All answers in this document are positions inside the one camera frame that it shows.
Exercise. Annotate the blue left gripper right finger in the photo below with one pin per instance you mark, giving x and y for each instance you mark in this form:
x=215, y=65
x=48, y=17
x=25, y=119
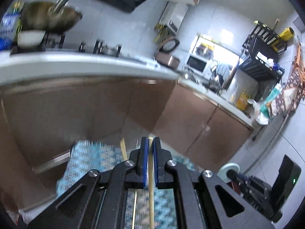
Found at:
x=156, y=149

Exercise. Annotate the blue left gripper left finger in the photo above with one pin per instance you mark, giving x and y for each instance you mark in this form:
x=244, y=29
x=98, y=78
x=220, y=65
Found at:
x=143, y=161

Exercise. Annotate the wooden chopstick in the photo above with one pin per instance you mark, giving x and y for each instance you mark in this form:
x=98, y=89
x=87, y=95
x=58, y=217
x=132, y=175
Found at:
x=123, y=149
x=151, y=183
x=134, y=210

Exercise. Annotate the wooden chopstick in holder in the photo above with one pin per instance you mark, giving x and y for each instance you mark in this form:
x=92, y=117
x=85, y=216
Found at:
x=123, y=149

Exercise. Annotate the blue zigzag woven table mat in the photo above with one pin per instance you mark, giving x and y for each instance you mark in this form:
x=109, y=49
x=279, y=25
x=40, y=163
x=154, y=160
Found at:
x=86, y=155

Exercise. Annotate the pink rice cooker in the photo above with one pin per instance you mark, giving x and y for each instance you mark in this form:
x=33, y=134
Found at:
x=164, y=53

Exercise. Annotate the white microwave oven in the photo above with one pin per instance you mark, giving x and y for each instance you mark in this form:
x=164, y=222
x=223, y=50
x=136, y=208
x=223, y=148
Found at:
x=197, y=64

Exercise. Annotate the yellow oil bottle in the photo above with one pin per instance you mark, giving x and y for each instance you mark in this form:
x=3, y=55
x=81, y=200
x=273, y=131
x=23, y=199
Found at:
x=242, y=102

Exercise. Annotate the brown patterned hanging cloth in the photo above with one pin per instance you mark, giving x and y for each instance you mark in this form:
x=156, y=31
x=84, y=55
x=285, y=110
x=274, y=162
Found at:
x=292, y=93

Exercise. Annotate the white water heater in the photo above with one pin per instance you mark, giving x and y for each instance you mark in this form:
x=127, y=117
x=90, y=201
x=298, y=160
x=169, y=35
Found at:
x=173, y=16

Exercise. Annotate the gas stove burners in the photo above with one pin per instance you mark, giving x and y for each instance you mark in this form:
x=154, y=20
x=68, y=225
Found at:
x=57, y=43

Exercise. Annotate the white small bowl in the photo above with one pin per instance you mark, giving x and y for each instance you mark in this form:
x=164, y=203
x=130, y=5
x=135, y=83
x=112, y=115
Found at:
x=30, y=38

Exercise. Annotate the blue white salt bag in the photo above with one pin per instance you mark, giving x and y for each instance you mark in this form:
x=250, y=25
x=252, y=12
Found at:
x=8, y=30

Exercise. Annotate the black wall rack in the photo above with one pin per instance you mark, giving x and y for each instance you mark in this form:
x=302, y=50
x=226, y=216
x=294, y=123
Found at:
x=260, y=54

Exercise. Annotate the metal wok with handle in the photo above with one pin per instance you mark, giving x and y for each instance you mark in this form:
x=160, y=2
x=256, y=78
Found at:
x=52, y=17

